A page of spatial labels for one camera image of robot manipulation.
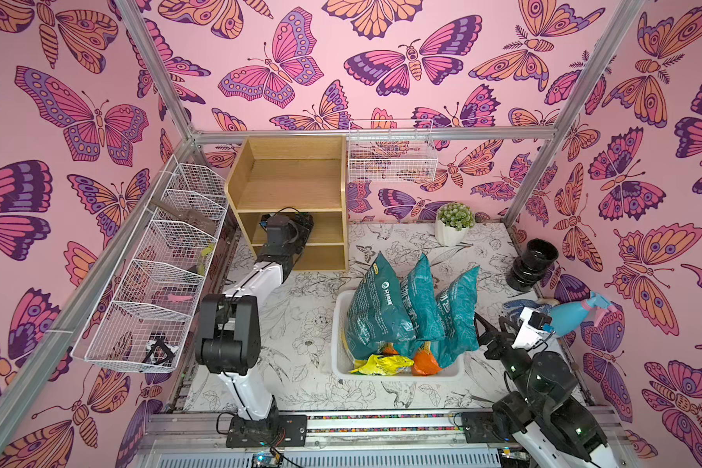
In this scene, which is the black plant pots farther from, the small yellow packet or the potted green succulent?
the small yellow packet

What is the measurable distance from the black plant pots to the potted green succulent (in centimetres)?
20

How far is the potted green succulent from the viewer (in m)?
1.02

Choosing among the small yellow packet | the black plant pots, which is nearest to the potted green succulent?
the black plant pots

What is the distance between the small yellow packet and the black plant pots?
1.69ft

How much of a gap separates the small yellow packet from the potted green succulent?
0.52 meters

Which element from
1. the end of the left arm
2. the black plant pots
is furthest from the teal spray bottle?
the end of the left arm

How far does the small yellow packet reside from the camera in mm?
712
